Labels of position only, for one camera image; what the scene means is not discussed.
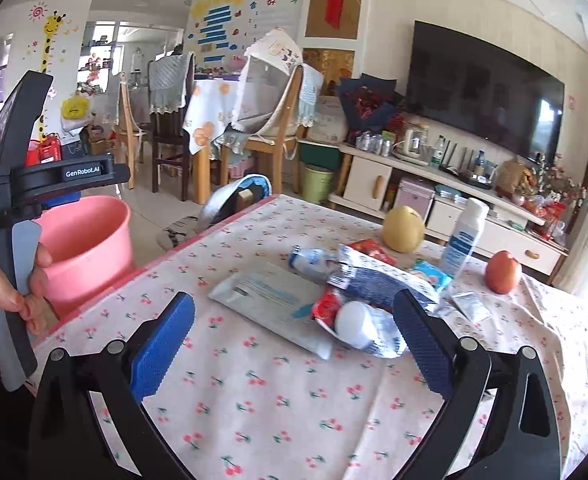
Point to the cat print stool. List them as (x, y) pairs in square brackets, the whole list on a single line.
[(177, 233)]

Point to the blue white snack bag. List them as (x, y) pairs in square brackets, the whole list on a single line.
[(376, 282)]

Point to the dark blue flower bouquet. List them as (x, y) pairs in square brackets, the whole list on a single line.
[(371, 103)]

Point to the pink plastic bucket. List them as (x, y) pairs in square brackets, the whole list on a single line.
[(90, 244)]

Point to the wooden chair with cover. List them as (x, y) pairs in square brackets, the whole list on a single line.
[(274, 105)]

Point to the yellow plastic bag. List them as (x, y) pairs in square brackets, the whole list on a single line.
[(76, 107)]

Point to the giraffe height wall sticker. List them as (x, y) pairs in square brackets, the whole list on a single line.
[(53, 50)]

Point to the pink storage box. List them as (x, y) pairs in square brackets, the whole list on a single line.
[(417, 194)]

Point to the light wooden chair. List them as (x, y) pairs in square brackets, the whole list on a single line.
[(129, 134)]

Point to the white tv cabinet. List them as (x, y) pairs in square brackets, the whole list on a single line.
[(368, 183)]

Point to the white blue milk bottle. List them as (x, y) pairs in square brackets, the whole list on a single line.
[(464, 237)]

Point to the dining table with cloth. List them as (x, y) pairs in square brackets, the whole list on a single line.
[(208, 114)]

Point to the white blue pouch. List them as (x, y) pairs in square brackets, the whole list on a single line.
[(278, 300)]

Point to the dark wooden chair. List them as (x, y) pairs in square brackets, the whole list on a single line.
[(170, 82)]

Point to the cherry print tablecloth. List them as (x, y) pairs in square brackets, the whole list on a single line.
[(240, 402)]

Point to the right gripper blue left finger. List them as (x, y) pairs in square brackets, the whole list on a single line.
[(89, 421)]

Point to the red snack wrapper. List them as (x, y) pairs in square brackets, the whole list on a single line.
[(372, 249)]

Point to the green trash bin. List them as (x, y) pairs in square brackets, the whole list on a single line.
[(317, 184)]

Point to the red gift bags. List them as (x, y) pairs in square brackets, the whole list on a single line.
[(51, 148)]

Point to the red apple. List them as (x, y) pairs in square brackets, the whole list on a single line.
[(503, 272)]

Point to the small silver foil packet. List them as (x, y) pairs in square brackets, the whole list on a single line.
[(471, 306)]

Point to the glass electric kettle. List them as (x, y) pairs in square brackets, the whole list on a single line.
[(413, 146)]

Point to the yellow pear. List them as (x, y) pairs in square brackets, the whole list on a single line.
[(403, 229)]

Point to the black flat television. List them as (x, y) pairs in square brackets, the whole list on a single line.
[(469, 84)]

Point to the green cow snack packet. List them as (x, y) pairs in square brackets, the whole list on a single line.
[(438, 279)]

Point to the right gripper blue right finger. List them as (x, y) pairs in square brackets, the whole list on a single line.
[(520, 439)]

